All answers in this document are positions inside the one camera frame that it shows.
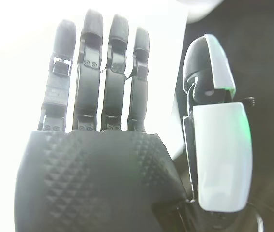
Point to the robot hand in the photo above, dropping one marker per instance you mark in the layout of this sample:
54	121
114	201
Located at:
91	181

